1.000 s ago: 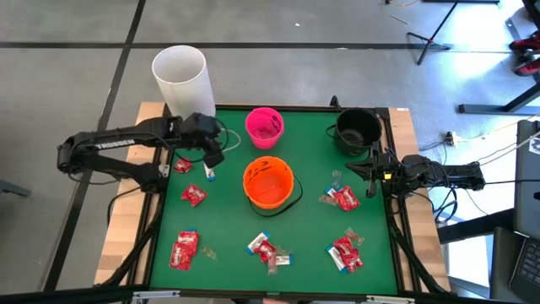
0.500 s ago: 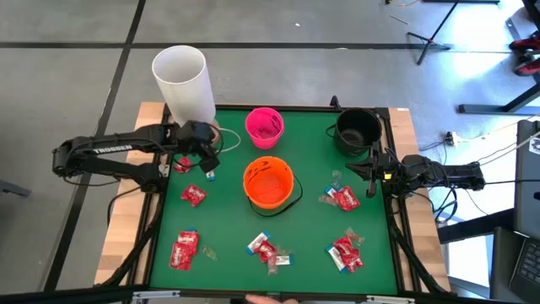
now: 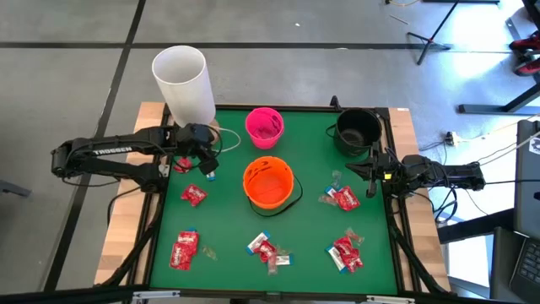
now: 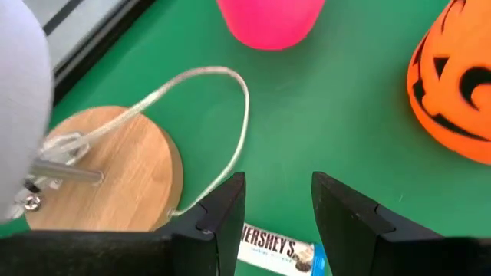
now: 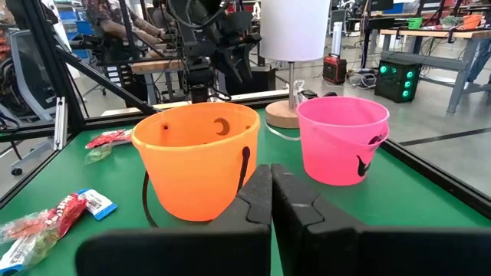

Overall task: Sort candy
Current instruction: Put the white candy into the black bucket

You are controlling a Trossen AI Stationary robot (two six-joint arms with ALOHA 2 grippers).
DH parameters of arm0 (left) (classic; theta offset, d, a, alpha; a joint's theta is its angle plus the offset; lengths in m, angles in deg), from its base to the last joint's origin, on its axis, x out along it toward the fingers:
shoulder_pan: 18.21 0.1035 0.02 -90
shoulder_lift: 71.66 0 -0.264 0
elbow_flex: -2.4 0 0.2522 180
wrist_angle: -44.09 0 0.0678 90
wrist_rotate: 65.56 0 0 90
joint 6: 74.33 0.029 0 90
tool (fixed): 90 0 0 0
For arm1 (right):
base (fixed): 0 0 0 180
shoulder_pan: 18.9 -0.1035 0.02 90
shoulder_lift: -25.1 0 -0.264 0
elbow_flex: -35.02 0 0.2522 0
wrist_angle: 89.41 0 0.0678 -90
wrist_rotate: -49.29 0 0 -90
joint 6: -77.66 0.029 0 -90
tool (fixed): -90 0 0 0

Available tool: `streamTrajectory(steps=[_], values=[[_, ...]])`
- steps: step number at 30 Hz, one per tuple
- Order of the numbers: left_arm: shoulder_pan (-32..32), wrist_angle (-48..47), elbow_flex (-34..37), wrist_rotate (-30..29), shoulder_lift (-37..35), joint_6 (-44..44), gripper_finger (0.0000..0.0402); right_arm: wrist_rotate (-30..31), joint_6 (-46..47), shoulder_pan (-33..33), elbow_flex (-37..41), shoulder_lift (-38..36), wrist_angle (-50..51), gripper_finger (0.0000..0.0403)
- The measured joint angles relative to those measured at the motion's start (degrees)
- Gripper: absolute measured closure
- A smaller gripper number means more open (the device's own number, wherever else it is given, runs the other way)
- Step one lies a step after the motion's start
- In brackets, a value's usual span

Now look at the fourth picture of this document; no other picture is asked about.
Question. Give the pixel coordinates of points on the orange pumpkin face bucket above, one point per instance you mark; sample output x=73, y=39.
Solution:
x=452, y=115

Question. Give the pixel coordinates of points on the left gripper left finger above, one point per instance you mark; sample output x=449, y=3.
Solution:
x=218, y=230

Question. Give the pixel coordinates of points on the white blue Hershey's bar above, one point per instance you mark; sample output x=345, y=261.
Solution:
x=268, y=249

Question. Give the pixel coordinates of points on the pink pumpkin face bucket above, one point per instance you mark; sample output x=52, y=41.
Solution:
x=268, y=23

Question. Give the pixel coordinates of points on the green table mat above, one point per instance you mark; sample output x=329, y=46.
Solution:
x=307, y=115

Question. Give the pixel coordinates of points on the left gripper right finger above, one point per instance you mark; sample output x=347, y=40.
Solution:
x=353, y=230

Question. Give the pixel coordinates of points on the white shade wooden base lamp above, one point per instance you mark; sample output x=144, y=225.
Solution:
x=126, y=172

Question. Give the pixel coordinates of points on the black aluminium table frame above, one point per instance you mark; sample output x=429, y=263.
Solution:
x=99, y=43

